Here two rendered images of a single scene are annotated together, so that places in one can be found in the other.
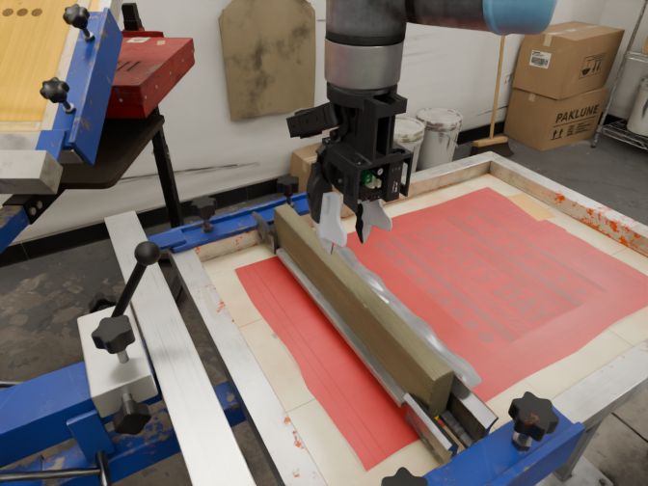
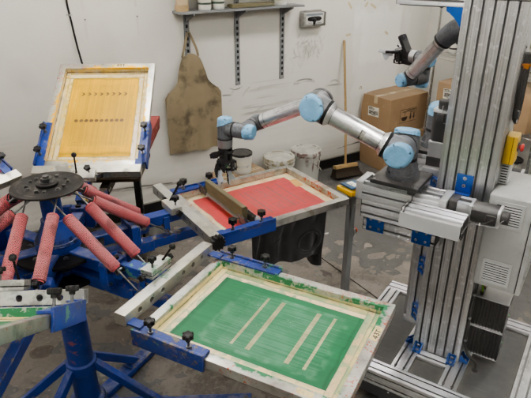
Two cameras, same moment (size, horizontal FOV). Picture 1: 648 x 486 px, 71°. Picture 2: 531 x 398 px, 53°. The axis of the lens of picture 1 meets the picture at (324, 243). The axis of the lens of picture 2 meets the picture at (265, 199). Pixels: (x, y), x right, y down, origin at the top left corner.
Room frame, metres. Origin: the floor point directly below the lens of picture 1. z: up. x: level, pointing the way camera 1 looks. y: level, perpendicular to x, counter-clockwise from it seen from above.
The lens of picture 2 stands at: (-2.03, -0.11, 2.22)
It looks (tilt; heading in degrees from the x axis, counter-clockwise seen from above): 25 degrees down; 357
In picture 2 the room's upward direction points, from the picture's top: straight up
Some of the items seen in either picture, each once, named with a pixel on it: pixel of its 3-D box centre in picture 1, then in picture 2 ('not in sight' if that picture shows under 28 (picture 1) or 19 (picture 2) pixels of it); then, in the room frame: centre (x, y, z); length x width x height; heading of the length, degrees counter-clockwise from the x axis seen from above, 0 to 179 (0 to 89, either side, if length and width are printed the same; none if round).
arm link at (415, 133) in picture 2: not in sight; (405, 141); (0.20, -0.85, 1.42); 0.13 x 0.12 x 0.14; 153
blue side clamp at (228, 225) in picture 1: (251, 229); (197, 189); (0.71, 0.14, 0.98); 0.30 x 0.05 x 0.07; 120
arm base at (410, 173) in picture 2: not in sight; (403, 165); (0.20, -0.86, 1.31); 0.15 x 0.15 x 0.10
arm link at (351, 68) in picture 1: (365, 62); (225, 143); (0.47, -0.04, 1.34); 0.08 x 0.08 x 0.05
